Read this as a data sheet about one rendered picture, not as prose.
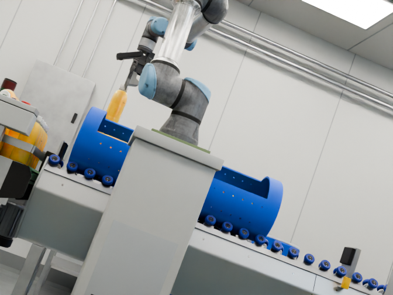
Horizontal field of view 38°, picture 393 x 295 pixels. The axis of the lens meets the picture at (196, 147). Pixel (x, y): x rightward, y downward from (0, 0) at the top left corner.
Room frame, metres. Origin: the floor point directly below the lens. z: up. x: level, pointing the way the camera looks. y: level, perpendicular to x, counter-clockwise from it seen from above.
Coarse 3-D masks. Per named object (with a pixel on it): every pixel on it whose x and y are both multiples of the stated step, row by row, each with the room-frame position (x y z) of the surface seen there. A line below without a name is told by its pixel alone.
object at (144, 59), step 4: (140, 48) 2.56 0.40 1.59; (144, 48) 2.56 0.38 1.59; (144, 52) 2.58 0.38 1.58; (148, 52) 2.57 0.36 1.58; (144, 56) 2.58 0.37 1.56; (148, 56) 2.58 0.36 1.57; (152, 56) 2.58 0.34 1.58; (136, 60) 2.56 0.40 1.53; (140, 60) 2.56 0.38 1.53; (144, 60) 2.58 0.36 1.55; (148, 60) 2.58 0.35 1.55; (132, 64) 2.56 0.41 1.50; (136, 64) 2.56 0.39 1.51; (140, 64) 2.57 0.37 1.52; (144, 64) 2.57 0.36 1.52; (136, 68) 2.57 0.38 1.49; (140, 68) 2.58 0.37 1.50; (136, 72) 2.62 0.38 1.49; (140, 72) 2.58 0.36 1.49
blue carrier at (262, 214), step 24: (96, 120) 2.30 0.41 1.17; (96, 144) 2.29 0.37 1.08; (120, 144) 2.30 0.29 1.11; (96, 168) 2.33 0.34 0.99; (120, 168) 2.32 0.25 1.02; (216, 192) 2.34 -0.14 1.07; (240, 192) 2.35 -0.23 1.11; (264, 192) 2.61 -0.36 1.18; (216, 216) 2.39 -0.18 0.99; (240, 216) 2.38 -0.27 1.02; (264, 216) 2.37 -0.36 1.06
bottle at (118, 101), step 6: (120, 90) 2.58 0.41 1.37; (126, 90) 2.60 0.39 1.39; (114, 96) 2.58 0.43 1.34; (120, 96) 2.57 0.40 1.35; (126, 96) 2.59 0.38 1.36; (114, 102) 2.57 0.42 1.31; (120, 102) 2.57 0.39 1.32; (108, 108) 2.58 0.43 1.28; (114, 108) 2.57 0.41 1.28; (120, 108) 2.58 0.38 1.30; (108, 114) 2.58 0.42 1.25; (114, 114) 2.57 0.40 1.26; (120, 114) 2.60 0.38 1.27; (114, 120) 2.58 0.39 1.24
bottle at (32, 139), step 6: (36, 120) 2.22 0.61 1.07; (36, 126) 2.21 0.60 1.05; (36, 132) 2.22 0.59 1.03; (18, 138) 2.21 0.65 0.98; (24, 138) 2.20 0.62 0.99; (30, 138) 2.21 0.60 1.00; (36, 138) 2.23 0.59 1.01; (12, 150) 2.22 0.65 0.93; (18, 150) 2.20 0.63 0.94; (24, 150) 2.20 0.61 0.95; (12, 156) 2.21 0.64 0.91; (18, 156) 2.20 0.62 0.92; (24, 156) 2.21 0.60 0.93; (24, 162) 2.22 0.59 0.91
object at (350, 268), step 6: (348, 246) 2.60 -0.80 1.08; (348, 252) 2.54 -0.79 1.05; (354, 252) 2.52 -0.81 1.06; (360, 252) 2.51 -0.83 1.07; (342, 258) 2.58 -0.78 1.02; (348, 258) 2.52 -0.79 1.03; (354, 258) 2.51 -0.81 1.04; (342, 264) 2.60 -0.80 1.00; (348, 264) 2.51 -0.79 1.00; (354, 264) 2.51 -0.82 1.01; (348, 270) 2.52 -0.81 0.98; (354, 270) 2.51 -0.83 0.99; (348, 276) 2.51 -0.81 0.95
